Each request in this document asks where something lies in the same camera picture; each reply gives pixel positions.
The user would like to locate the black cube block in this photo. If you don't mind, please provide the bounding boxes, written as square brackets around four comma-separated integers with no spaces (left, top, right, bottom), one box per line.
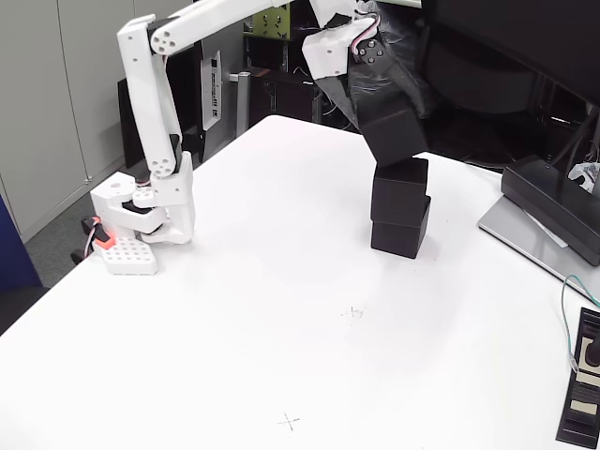
[369,157,430,226]
[358,105,430,168]
[369,196,431,260]

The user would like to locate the bin with clear plastic bag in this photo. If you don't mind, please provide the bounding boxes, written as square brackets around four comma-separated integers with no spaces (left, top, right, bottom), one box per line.
[355,0,435,121]

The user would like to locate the green metal box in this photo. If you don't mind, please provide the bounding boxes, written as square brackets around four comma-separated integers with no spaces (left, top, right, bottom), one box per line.
[251,5,293,41]

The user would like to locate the black office chair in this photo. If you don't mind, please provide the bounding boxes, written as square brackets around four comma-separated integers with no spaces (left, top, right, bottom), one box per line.
[419,21,540,116]

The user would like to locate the grey desktop computer tower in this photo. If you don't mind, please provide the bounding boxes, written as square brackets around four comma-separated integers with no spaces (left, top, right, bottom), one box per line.
[194,39,248,135]

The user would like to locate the silver monitor stand base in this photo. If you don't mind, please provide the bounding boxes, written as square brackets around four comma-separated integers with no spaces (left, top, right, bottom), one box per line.
[476,194,600,306]

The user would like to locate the black box on stand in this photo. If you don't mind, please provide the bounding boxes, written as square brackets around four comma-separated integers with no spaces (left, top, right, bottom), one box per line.
[500,155,600,267]

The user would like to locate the black flat panel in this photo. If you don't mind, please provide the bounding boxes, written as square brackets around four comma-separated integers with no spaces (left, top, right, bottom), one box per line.
[116,46,205,171]

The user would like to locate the small clear plastic bag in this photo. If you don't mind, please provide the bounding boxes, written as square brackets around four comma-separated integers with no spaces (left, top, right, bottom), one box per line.
[567,161,600,193]

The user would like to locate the orange clamp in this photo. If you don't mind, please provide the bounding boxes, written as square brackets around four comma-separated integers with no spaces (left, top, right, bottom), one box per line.
[82,216,117,249]

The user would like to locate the grey cabinet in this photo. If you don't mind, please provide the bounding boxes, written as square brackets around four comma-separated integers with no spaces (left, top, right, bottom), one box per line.
[0,0,196,245]

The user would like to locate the blue partition panel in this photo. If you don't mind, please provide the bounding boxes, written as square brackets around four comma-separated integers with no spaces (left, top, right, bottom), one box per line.
[0,194,43,292]

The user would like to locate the black flat device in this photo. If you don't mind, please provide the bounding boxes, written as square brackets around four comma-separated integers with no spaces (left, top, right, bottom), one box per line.
[555,307,600,449]

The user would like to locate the red white servo cable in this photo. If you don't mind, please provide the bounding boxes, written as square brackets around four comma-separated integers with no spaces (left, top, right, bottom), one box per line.
[351,11,382,60]

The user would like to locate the grey metal post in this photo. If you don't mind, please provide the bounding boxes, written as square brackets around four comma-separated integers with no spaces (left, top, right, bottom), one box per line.
[229,70,252,137]

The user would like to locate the green cable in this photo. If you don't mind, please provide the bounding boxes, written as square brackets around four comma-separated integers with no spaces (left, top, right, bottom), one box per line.
[561,274,600,371]

